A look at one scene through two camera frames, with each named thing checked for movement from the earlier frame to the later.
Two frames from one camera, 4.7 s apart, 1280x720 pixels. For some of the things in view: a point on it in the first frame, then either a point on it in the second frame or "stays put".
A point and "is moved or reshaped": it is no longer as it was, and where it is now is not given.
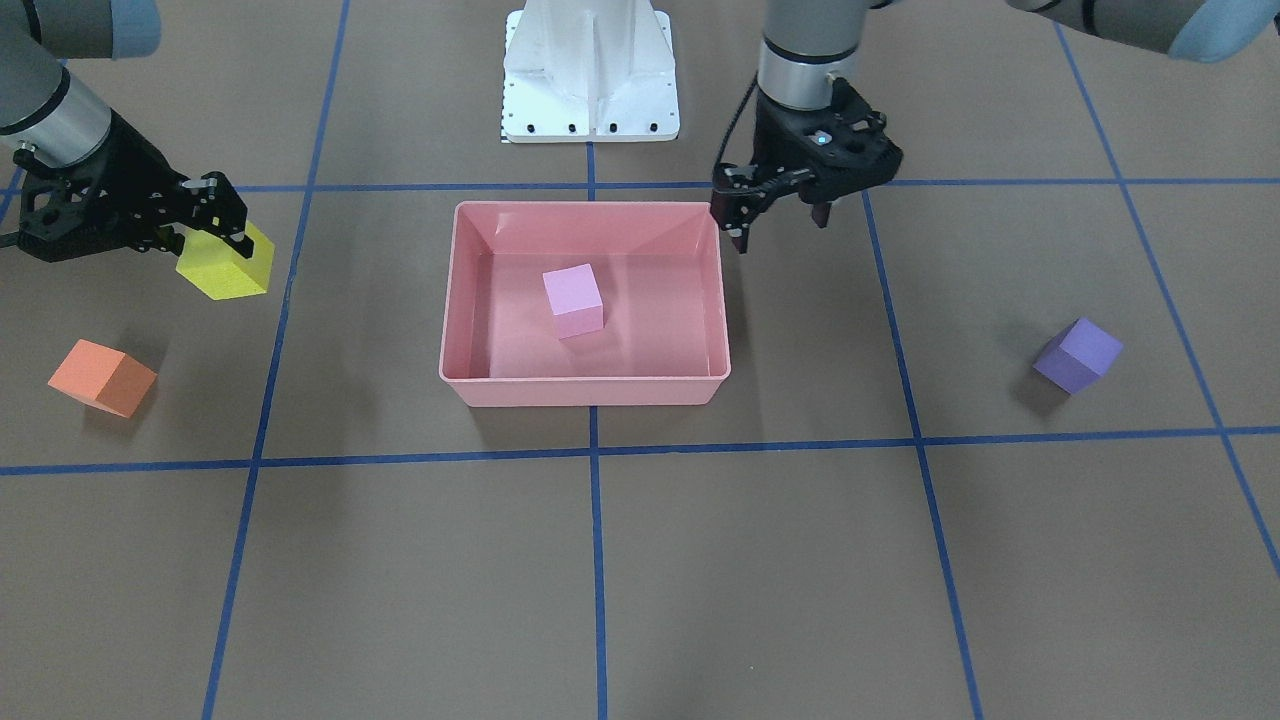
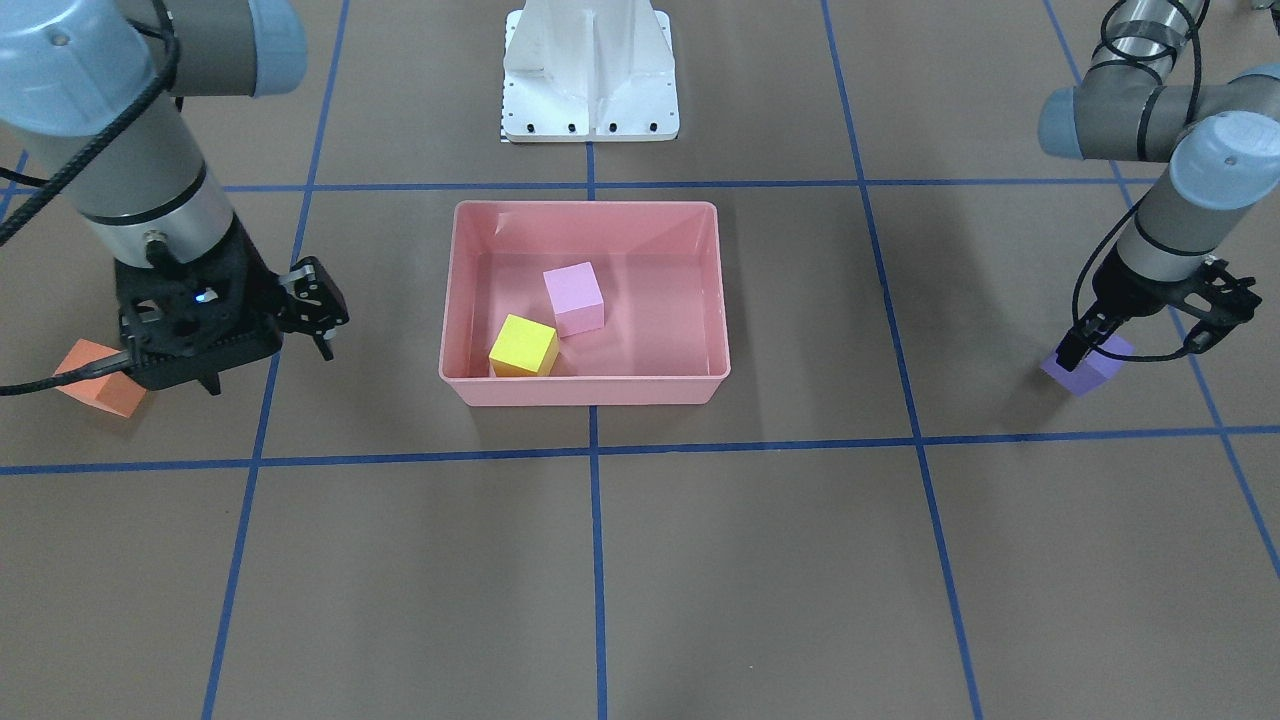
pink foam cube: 575,299 stays put
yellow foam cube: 219,270 is moved or reshaped
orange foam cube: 104,378 stays put
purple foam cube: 1080,355 stays put
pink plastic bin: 574,304 stays put
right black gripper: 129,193 → 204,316
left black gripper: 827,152 → 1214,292
